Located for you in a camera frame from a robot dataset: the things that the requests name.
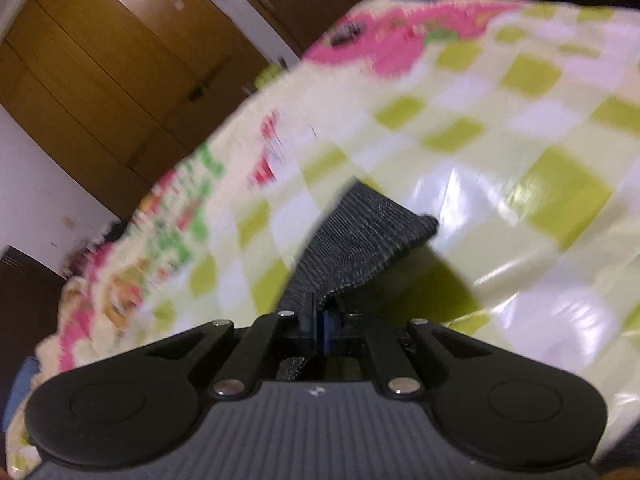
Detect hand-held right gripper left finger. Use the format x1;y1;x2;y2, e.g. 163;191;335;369
145;305;321;401

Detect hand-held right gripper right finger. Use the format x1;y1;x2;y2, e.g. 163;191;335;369
322;310;493;400

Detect dark grey checked pants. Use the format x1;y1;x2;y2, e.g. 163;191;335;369
274;177;440;381

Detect green checkered plastic sheet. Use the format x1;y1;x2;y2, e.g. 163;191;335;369
0;0;640;480

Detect light green cloth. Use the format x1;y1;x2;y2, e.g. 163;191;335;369
254;64;287;87

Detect pink printed blanket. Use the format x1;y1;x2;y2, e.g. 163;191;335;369
35;0;531;376

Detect dark brown cabinet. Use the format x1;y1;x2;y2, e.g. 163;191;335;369
0;245;68;411

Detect blue fabric item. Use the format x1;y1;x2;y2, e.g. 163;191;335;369
2;357;41;433

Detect brown wooden wardrobe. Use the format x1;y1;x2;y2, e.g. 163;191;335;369
0;0;301;221

